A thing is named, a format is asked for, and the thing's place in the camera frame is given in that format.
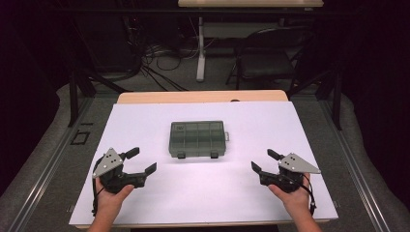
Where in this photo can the black folding chair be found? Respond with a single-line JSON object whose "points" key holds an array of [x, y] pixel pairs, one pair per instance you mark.
{"points": [[267, 61]]}

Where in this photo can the black metal frame stand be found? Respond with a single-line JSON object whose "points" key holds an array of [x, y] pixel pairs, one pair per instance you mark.
{"points": [[73, 96], [337, 96]]}

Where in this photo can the person's right hand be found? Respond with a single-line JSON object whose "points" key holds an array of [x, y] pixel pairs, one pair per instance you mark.
{"points": [[293, 201]]}

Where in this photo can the white table mat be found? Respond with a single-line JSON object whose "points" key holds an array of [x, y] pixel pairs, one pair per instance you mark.
{"points": [[199, 193]]}

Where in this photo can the dark computer cabinet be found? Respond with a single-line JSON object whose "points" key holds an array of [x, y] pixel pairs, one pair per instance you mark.
{"points": [[106, 42]]}

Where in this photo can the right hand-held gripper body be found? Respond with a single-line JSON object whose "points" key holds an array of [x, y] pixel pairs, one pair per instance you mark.
{"points": [[290, 172]]}

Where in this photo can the black floor socket frame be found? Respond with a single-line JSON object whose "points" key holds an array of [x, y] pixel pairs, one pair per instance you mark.
{"points": [[80, 137]]}

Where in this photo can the white-legged background desk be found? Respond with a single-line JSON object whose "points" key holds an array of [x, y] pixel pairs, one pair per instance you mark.
{"points": [[201, 48]]}

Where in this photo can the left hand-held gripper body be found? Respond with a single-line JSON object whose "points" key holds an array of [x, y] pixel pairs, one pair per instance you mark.
{"points": [[111, 167]]}

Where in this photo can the grey transparent compartment box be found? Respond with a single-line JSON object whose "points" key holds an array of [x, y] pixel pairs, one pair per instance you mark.
{"points": [[196, 138]]}

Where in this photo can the person's left hand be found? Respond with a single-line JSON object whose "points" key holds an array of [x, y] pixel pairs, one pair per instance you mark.
{"points": [[111, 199]]}

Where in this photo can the aluminium floor rail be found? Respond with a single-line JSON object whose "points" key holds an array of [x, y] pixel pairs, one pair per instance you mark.
{"points": [[354, 167], [48, 167]]}

